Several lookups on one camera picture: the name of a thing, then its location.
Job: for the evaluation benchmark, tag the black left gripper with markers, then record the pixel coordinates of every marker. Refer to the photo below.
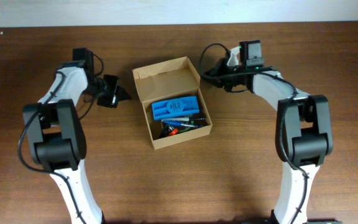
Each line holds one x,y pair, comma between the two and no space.
109,91

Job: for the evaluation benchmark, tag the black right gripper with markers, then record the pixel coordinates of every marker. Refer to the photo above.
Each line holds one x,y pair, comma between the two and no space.
221,70

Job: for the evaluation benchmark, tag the brown cardboard box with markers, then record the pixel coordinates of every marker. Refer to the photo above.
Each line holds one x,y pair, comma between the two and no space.
164,81

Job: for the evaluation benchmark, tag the blue plastic case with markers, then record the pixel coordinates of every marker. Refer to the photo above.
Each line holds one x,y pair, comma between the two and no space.
175,107

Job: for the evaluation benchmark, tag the blue ballpoint pen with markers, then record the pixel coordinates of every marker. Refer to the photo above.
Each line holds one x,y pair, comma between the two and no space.
180,124

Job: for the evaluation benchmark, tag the black white marker pen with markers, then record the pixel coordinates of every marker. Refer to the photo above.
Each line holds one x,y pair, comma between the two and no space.
183,119

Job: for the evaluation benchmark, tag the green tape roll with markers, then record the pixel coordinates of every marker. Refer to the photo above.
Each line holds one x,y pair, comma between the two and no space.
187,129

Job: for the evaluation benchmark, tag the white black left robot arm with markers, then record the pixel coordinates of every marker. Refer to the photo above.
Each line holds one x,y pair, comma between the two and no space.
53,141

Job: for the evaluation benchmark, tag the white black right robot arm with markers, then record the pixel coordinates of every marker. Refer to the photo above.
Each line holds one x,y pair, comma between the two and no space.
303,133

